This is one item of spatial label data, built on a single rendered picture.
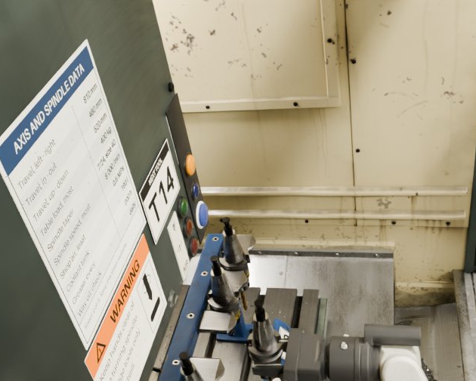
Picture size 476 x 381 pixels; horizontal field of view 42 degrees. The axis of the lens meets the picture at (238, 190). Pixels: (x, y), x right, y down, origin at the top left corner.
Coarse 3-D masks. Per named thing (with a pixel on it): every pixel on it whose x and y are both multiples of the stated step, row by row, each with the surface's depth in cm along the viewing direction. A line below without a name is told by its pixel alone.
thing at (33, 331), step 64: (0, 0) 40; (64, 0) 47; (128, 0) 59; (0, 64) 40; (128, 64) 59; (0, 128) 40; (128, 128) 59; (0, 192) 40; (0, 256) 40; (0, 320) 40; (64, 320) 47
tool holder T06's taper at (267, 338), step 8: (256, 320) 105; (264, 320) 105; (256, 328) 106; (264, 328) 106; (272, 328) 107; (256, 336) 107; (264, 336) 106; (272, 336) 108; (256, 344) 108; (264, 344) 107; (272, 344) 108
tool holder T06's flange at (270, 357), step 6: (276, 330) 111; (276, 336) 110; (252, 348) 109; (276, 348) 108; (252, 354) 109; (258, 354) 108; (264, 354) 108; (270, 354) 108; (276, 354) 108; (282, 354) 110; (252, 360) 110; (258, 360) 109; (264, 360) 109; (270, 360) 109; (276, 360) 109
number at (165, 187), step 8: (168, 160) 69; (168, 168) 69; (160, 176) 66; (168, 176) 69; (160, 184) 66; (168, 184) 69; (176, 184) 71; (160, 192) 66; (168, 192) 69; (160, 200) 66; (168, 200) 69
